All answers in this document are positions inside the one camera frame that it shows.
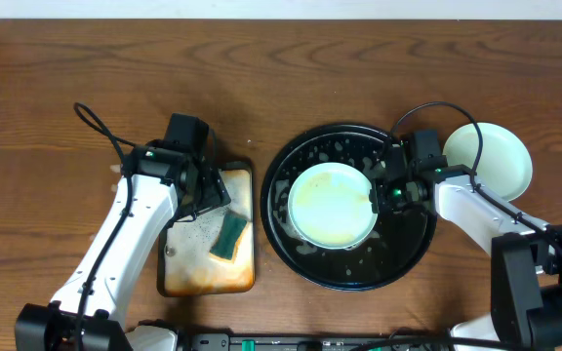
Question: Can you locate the yellow green scrub sponge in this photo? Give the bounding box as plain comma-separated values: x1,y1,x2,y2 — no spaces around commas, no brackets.
209,211,249,261

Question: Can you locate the light blue plate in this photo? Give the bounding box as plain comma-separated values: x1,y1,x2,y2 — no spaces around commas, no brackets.
444,123,533,196
288,162,378,250

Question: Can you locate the yellow plate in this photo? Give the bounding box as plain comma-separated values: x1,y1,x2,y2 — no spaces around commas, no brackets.
502,191,521,202

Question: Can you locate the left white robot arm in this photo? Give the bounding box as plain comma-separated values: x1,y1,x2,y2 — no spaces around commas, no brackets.
15,145,229,350

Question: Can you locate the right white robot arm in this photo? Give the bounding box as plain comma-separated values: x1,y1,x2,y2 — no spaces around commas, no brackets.
370,145,562,350

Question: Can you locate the round black tray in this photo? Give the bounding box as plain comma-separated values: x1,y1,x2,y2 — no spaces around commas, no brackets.
261,124,437,291

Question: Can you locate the rectangular soapy water tray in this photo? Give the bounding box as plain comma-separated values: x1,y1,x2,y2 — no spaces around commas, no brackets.
157,162,256,297

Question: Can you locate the right black cable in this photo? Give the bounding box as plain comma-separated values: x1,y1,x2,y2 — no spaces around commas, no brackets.
387,100,562,308

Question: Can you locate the black cable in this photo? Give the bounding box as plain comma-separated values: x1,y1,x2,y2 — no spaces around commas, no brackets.
387,100,562,308
72,101,141,351

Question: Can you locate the left black cable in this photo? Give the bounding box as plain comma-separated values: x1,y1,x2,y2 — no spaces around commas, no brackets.
72,101,141,351

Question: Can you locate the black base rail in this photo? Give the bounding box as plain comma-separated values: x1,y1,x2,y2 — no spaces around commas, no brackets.
177,332,531,351

